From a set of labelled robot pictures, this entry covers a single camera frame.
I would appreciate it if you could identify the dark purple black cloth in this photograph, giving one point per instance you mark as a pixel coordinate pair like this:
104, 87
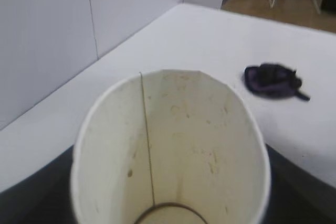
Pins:
265, 82

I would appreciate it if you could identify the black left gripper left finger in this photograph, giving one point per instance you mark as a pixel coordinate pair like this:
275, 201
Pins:
34, 200

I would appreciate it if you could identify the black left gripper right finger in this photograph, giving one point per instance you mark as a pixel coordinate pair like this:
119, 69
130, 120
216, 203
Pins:
296, 197

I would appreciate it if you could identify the white paper coffee cup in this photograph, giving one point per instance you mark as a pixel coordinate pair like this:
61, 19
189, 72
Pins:
170, 142

